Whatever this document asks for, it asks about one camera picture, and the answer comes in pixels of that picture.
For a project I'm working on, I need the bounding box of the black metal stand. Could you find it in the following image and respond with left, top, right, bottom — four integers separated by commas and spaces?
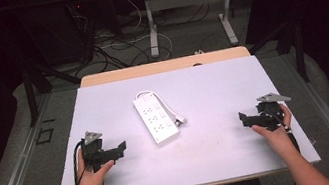
18, 50, 89, 128
243, 13, 313, 92

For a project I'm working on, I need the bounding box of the white power strip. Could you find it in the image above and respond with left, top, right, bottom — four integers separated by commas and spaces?
131, 89, 182, 149

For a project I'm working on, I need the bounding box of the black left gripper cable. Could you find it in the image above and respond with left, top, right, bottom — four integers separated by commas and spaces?
66, 139, 93, 185

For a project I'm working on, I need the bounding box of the black floor cable bundle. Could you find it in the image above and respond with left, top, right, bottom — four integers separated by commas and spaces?
62, 0, 157, 79

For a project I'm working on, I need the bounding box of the dark equipment rack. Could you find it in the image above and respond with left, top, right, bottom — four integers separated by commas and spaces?
18, 0, 99, 73

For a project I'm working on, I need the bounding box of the wooden table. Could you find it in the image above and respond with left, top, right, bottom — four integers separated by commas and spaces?
42, 44, 272, 185

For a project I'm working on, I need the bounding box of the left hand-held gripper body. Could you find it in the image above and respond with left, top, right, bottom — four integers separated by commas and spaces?
78, 127, 116, 175

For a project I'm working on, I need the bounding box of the white power strip cable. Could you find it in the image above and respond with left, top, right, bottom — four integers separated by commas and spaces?
134, 85, 181, 128

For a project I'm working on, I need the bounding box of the person's left hand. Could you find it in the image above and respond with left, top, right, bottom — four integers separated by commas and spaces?
72, 144, 119, 185

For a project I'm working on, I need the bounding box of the white plug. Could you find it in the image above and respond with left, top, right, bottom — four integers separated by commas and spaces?
173, 113, 189, 128

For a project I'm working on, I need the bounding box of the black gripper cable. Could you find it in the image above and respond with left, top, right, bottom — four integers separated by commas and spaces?
66, 139, 93, 185
272, 110, 301, 157

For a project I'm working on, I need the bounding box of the white table mat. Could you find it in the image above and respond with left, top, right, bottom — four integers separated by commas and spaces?
37, 46, 323, 185

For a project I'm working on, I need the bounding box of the white floor cable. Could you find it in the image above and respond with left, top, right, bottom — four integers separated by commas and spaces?
91, 0, 177, 72

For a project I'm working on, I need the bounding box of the person's right hand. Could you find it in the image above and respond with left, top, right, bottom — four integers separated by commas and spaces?
248, 102, 299, 157

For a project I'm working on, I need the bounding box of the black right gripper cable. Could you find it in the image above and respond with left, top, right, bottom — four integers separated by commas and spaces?
272, 110, 301, 157

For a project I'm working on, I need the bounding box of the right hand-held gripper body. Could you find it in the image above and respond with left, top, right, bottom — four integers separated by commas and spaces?
253, 89, 297, 134

